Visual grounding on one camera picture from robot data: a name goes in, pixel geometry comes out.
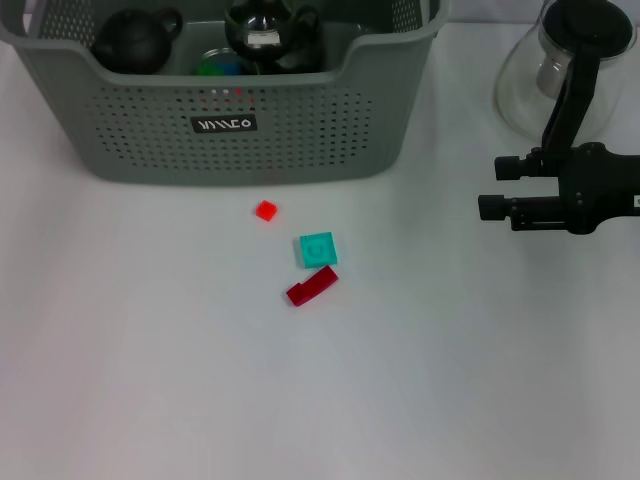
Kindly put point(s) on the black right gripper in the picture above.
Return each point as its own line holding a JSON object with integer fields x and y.
{"x": 600, "y": 190}

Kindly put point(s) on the dark red building block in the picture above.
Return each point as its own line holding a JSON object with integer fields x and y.
{"x": 312, "y": 287}

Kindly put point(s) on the blue square building block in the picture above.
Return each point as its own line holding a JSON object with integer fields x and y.
{"x": 231, "y": 68}

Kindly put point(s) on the teal square building block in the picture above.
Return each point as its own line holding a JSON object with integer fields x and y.
{"x": 318, "y": 250}

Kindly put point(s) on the grey-green perforated storage bin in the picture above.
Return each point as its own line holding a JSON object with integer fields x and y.
{"x": 300, "y": 140}

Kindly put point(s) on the small red building block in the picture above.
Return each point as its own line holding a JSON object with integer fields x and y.
{"x": 266, "y": 210}

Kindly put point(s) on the black clay teapot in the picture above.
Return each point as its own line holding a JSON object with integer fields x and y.
{"x": 132, "y": 45}

